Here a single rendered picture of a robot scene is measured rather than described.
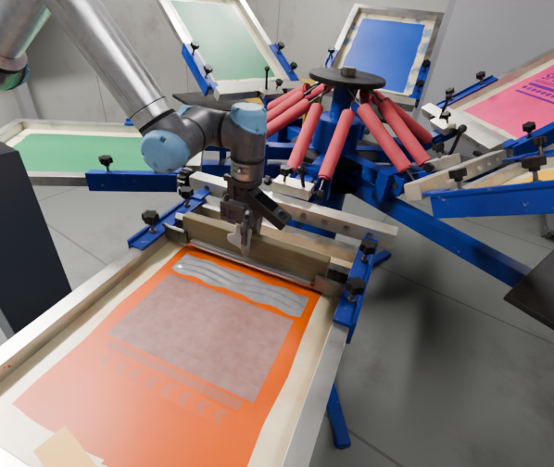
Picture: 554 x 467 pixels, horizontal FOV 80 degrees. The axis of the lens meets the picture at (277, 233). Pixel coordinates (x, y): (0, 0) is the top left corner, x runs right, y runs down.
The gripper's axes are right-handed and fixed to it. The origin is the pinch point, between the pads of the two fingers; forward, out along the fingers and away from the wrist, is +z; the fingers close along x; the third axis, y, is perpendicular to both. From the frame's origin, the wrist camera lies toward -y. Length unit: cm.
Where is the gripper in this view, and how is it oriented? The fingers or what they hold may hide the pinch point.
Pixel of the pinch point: (251, 247)
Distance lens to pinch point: 86.9
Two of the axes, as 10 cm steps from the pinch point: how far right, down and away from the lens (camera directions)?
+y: -9.2, -2.9, 2.7
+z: -0.9, 8.1, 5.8
